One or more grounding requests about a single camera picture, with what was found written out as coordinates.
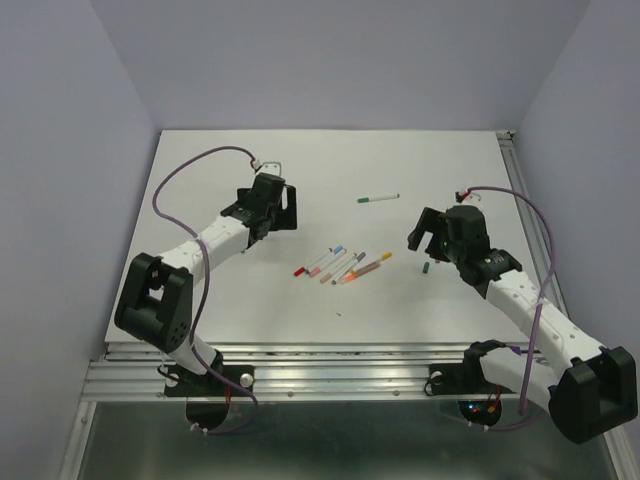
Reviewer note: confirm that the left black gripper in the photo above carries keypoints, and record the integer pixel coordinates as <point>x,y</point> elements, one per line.
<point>285,219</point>

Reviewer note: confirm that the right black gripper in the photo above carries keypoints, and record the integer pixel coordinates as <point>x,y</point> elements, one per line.
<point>429,221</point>

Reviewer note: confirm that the red capped marker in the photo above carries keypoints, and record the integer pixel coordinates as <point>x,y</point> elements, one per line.
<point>313,262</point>

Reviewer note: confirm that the green capped thin marker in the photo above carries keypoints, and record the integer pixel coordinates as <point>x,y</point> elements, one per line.
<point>378,198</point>

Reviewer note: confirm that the blue capped marker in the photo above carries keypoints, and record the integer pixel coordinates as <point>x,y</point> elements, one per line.
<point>339,246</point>

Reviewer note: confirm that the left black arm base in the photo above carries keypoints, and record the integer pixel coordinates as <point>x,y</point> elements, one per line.
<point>211,405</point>

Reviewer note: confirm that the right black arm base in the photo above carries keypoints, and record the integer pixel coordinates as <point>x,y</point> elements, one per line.
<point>467,378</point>

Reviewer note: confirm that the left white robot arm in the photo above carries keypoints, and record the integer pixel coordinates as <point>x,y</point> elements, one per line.
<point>156,303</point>

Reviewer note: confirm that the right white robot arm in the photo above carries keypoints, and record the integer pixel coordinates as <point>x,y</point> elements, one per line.
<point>586,388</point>

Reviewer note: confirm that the yellow capped marker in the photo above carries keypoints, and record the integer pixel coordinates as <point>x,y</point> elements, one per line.
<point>384,257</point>

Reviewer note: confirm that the grey capped marker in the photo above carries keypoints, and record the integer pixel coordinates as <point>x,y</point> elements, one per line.
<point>347,268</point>

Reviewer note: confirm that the tan orange tipped marker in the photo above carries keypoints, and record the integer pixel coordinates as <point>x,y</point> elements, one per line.
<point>360,272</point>

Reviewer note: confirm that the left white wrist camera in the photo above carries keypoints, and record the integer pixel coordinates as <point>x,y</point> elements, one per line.
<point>272,168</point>

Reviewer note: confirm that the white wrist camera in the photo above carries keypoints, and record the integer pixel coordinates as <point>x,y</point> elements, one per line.
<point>468,197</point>
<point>272,168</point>

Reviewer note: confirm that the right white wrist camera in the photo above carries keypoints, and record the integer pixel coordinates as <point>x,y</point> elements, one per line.
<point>468,197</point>

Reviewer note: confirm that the aluminium right side rail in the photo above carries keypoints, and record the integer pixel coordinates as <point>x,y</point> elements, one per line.
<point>534,231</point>

